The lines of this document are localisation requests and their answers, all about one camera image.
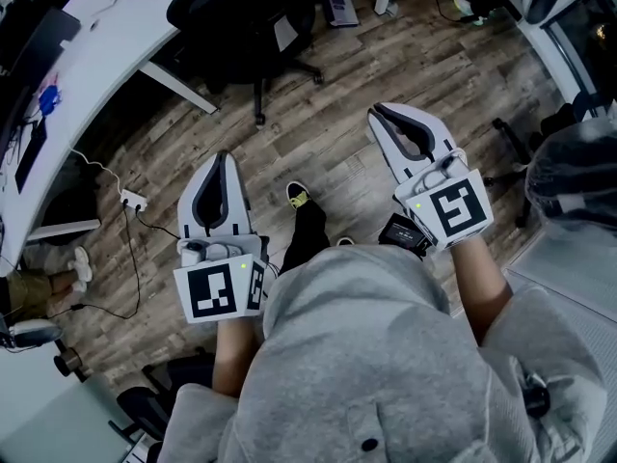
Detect person's grey hoodie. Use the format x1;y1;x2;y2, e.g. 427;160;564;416
156;243;609;463

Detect person's left black shoe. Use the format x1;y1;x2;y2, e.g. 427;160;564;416
285;180;312;210

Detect small black keyboard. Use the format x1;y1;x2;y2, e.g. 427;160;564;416
13;117;48;196

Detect white black striped panel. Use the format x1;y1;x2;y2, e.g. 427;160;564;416
120;439;151;463

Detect black display device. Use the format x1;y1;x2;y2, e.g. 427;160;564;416
378;212;433;259

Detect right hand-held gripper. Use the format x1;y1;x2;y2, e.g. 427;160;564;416
366;102;496;252

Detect black monitor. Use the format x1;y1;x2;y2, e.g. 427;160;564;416
0;79;33;163
0;7;82;96

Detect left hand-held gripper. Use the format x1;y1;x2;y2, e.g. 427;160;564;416
173;150;270;325

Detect purple box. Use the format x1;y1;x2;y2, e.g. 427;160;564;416
325;0;361;28

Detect white power cable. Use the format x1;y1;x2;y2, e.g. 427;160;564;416
69;147;127;195

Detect black mesh office chair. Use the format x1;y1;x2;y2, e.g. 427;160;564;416
166;0;325;127

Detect blue object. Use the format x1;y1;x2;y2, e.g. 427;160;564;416
38;83;63;118

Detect person's right forearm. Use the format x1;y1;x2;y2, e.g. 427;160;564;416
450;236;513;346

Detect black clip-on device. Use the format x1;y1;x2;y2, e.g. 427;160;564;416
523;383;551;422

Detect person's left forearm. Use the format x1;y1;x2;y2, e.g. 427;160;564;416
211;318;259;399

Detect white curved desk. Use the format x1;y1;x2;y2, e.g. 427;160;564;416
0;0;221;279

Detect person's black trousers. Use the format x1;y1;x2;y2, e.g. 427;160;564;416
279;199;332;275

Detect white straight desk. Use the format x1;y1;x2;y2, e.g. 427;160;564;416
503;0;617;108

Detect white power strip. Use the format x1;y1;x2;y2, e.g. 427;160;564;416
119;189;148;212

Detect long black power cable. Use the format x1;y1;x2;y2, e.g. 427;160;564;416
71;204;142;321

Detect plastic-wrapped office chair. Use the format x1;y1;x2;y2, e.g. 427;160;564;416
484;103;617;233

